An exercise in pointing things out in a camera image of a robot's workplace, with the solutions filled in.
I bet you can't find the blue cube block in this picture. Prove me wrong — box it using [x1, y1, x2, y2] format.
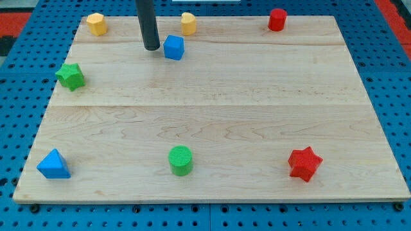
[163, 35, 184, 60]

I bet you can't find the red star block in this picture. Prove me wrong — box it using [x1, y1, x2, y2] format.
[288, 146, 323, 182]

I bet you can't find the green star block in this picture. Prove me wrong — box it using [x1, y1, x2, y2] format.
[55, 63, 85, 91]

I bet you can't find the wooden board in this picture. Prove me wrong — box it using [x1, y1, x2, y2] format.
[13, 15, 410, 205]

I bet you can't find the green cylinder block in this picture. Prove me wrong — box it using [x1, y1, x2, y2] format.
[168, 146, 193, 176]

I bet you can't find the yellow hexagon block middle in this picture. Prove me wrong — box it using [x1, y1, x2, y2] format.
[180, 12, 197, 36]

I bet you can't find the yellow hexagon block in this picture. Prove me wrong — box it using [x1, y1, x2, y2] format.
[86, 13, 108, 36]
[180, 12, 197, 36]

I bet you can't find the red cylinder block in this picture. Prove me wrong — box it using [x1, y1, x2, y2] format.
[268, 8, 288, 31]

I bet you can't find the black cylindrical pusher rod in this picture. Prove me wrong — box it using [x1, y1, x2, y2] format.
[135, 0, 160, 51]

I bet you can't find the yellow hexagon block left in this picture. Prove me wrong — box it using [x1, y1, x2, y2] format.
[86, 13, 108, 36]

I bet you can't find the blue triangle block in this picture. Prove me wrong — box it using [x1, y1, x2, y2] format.
[37, 149, 71, 179]

